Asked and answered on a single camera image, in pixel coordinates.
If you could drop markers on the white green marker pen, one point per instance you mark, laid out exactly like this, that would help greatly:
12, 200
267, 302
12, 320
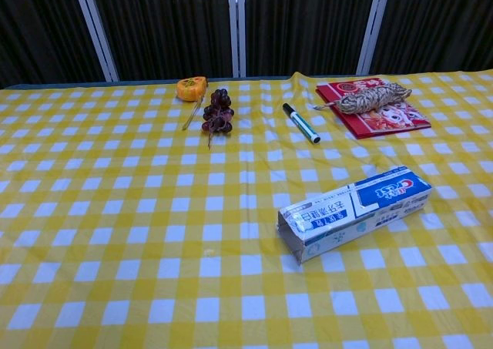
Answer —
300, 122

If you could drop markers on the yellow white checked tablecloth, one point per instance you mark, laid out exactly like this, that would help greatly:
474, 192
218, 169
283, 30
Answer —
115, 210

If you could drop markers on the blue white toothpaste box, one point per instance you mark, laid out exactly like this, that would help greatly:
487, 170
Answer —
346, 218

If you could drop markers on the white screen frame post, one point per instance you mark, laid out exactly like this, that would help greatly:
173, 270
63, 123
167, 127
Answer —
374, 25
237, 25
96, 37

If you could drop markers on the dark purple grape bunch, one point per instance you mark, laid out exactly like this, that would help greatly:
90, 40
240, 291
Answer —
217, 114

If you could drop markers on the black ribbed screen panel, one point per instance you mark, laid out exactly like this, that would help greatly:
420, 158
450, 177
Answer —
165, 25
443, 25
308, 25
38, 25

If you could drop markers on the blue grey table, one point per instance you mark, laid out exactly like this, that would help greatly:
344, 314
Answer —
58, 84

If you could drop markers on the red printed paper packet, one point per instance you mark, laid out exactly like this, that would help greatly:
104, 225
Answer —
385, 123

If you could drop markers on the orange tape measure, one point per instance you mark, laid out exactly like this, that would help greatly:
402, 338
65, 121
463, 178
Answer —
188, 89

